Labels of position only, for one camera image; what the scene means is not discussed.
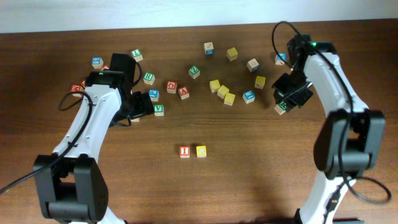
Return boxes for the green r block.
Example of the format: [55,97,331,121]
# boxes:
[143,72,155,85]
[274,101,287,115]

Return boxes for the red a block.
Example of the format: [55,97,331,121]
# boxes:
[178,86,190,100]
[101,65,109,71]

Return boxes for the red I block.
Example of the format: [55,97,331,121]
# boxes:
[179,146,190,158]

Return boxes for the yellow C block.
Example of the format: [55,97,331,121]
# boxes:
[196,146,207,158]

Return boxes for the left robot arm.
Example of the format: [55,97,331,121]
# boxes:
[34,53,154,223]

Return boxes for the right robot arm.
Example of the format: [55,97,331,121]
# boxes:
[272,34,386,223]

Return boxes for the green L block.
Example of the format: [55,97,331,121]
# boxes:
[131,49,144,62]

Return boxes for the blue S block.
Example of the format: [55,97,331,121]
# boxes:
[91,57,104,70]

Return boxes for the blue X block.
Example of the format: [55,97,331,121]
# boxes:
[274,53,287,65]

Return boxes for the yellow block right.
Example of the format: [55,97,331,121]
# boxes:
[254,76,266,89]

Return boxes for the blue P block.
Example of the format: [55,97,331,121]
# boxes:
[149,89,159,102]

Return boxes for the red 9 block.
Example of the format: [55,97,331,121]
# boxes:
[81,80,86,89]

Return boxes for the blue E block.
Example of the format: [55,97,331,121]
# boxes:
[243,90,256,104]

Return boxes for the red M block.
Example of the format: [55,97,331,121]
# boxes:
[70,85,84,98]

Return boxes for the green V block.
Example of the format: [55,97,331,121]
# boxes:
[154,104,164,116]

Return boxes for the red Q block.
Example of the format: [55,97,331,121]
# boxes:
[166,81,177,94]

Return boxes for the yellow cluster block lower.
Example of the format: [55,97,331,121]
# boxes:
[224,93,236,106]

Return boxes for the yellow cluster block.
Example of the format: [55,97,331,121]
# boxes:
[210,80,221,93]
[217,85,229,99]
[224,93,236,106]

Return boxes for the yellow block top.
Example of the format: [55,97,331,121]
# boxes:
[226,47,238,61]

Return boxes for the yellow cluster block middle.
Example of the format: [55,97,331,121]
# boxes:
[217,85,229,99]

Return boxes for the green Z block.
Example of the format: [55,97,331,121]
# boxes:
[188,65,200,79]

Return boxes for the yellow cluster block left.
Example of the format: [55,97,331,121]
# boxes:
[210,80,221,93]

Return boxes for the wooden block blue side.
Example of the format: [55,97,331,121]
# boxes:
[204,42,214,55]

